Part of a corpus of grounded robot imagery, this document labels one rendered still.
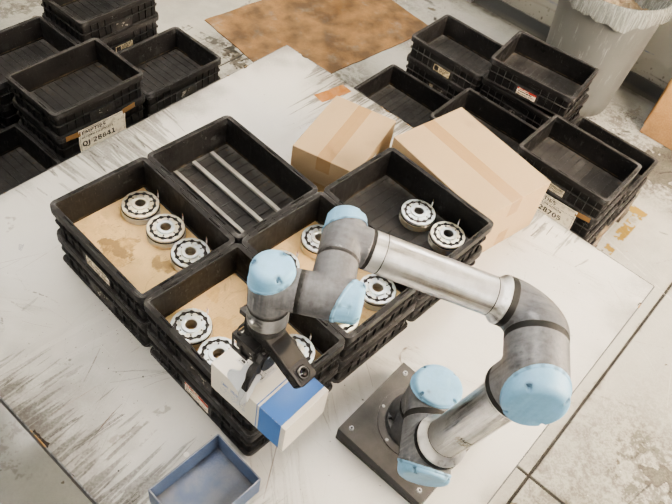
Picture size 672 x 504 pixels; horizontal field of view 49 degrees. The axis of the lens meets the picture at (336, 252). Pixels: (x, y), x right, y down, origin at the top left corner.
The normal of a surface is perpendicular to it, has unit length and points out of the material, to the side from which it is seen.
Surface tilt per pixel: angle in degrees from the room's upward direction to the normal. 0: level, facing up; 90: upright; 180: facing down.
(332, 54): 0
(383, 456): 4
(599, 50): 95
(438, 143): 0
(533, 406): 86
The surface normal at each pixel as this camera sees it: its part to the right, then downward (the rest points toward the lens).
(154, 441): 0.13, -0.64
